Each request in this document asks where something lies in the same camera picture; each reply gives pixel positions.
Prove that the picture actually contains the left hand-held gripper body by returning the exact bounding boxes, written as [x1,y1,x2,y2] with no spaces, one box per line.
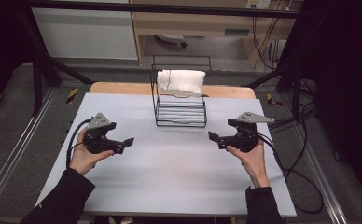
[82,112,125,155]

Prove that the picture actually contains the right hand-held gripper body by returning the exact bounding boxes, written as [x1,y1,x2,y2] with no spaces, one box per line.
[227,111,276,154]

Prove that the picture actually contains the black wire rack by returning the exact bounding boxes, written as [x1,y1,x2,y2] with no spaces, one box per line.
[149,54,214,129]

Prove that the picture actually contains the white towel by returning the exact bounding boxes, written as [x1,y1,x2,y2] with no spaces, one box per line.
[156,68,207,97]

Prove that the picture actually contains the person's left hand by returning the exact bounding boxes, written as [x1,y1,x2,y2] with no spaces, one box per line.
[68,127,116,176]

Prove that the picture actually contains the person's right hand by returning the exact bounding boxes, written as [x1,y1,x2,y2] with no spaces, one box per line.
[226,132,271,189]

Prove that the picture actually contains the yellow black floor tape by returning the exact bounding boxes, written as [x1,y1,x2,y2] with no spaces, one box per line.
[65,87,80,105]
[265,92,283,107]

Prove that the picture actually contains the white table cover sheet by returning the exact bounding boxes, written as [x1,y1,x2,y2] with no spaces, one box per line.
[34,92,298,218]

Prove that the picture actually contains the wooden table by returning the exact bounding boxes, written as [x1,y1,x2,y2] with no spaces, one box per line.
[89,81,258,100]

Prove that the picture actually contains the black metal stand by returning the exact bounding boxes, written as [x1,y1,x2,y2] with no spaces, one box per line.
[245,57,305,123]
[16,8,95,117]

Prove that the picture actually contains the grey object under desk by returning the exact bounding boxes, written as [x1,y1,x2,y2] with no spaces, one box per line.
[154,34,188,49]

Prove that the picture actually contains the white cabinet panel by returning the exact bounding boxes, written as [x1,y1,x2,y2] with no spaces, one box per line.
[31,7,139,61]

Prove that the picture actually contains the wooden desk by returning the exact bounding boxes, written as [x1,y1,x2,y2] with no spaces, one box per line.
[129,0,305,68]

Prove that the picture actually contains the white power outlet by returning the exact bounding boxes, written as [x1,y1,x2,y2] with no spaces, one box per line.
[245,0,272,10]

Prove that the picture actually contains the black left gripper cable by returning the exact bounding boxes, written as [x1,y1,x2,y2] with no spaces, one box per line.
[64,117,95,170]

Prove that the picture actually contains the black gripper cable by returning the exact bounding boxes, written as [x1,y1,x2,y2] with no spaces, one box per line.
[64,117,95,170]
[257,133,325,216]

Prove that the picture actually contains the black floor cables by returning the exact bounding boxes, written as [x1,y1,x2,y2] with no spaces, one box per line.
[268,77,318,132]

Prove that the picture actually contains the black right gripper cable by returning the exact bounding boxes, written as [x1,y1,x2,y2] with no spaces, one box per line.
[257,133,325,216]

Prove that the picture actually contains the aluminium floor rail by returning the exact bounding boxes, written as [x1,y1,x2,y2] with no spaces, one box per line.
[0,88,60,219]
[293,123,349,224]

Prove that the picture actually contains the bundle of hanging cables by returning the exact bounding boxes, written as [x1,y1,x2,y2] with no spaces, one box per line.
[251,12,284,71]

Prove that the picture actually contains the black horizontal frame bar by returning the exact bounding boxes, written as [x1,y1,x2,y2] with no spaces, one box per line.
[16,0,305,20]

